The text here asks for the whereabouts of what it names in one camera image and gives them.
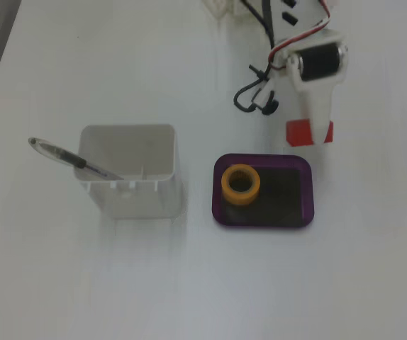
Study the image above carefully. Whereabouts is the purple metal tray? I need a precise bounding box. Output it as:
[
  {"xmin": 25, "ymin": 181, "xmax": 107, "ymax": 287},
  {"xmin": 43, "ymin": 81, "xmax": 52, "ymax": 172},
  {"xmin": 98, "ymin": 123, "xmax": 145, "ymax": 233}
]
[{"xmin": 211, "ymin": 152, "xmax": 314, "ymax": 230}]

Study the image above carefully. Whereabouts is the white plastic container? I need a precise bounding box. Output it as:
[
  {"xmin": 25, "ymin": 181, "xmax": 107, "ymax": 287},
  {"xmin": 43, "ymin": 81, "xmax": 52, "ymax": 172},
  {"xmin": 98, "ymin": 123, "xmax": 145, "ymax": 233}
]
[{"xmin": 74, "ymin": 123, "xmax": 182, "ymax": 220}]

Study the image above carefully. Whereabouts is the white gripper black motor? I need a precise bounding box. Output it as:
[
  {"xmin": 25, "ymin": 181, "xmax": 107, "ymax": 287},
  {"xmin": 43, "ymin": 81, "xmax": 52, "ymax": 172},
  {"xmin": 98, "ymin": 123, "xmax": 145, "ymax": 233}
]
[{"xmin": 286, "ymin": 30, "xmax": 350, "ymax": 145}]

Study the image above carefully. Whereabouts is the black clear ballpoint pen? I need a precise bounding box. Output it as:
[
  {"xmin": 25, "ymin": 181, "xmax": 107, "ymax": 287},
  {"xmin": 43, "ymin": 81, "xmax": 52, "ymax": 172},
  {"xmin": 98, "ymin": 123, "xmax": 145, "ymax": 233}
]
[{"xmin": 28, "ymin": 137, "xmax": 125, "ymax": 181}]

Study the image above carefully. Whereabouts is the red cube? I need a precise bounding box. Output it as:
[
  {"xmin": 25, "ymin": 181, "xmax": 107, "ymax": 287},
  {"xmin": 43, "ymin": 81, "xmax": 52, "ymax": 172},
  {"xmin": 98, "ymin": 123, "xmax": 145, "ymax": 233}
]
[{"xmin": 284, "ymin": 118, "xmax": 335, "ymax": 147}]

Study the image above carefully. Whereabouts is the yellow tape roll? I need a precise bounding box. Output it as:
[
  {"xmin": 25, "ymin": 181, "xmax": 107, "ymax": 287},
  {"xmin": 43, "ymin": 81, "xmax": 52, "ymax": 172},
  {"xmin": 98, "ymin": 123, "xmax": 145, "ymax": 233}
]
[{"xmin": 221, "ymin": 163, "xmax": 262, "ymax": 207}]

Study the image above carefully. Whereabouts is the red white wire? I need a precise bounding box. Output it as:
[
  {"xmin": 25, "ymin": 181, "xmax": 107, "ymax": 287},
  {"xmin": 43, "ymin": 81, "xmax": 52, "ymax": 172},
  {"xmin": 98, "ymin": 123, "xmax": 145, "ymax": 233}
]
[{"xmin": 268, "ymin": 0, "xmax": 333, "ymax": 70}]

